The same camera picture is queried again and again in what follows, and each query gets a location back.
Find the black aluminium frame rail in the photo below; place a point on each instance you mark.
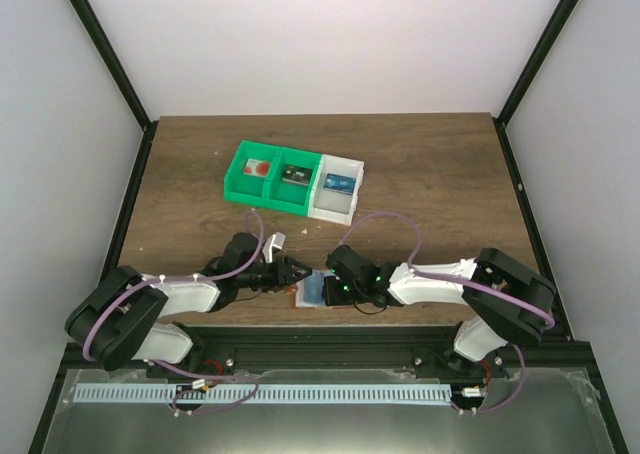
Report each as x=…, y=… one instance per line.
x=424, y=351

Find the left green storage bin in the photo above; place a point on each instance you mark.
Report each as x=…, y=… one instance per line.
x=248, y=177

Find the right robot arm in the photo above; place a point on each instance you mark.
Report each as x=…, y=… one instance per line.
x=512, y=303

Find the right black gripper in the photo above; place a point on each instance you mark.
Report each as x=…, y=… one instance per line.
x=330, y=295

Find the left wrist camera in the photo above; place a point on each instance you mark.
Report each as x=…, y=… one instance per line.
x=272, y=246

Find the brown leather card holder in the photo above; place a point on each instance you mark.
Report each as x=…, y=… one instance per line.
x=293, y=289

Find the red white card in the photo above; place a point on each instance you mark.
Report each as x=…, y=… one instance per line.
x=257, y=168

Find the black frame post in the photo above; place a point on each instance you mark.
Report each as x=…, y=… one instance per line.
x=546, y=41
x=103, y=46

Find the light blue slotted cable duct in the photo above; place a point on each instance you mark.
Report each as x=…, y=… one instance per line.
x=419, y=394

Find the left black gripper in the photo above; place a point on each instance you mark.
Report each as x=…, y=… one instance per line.
x=287, y=279

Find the black card in bin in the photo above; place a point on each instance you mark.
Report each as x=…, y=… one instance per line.
x=297, y=175

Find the middle green storage bin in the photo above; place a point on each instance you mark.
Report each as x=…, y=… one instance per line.
x=291, y=198

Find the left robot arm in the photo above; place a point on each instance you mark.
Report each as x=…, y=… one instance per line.
x=118, y=322

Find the blue VIP credit card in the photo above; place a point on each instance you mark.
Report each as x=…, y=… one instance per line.
x=311, y=294

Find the right black frame post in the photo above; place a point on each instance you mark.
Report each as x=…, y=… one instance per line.
x=546, y=41

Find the white storage bin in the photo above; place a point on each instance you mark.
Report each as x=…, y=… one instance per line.
x=334, y=193

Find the left black frame post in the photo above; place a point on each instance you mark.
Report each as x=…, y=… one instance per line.
x=103, y=46

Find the green storage bin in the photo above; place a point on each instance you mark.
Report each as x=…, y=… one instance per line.
x=248, y=177
x=291, y=198

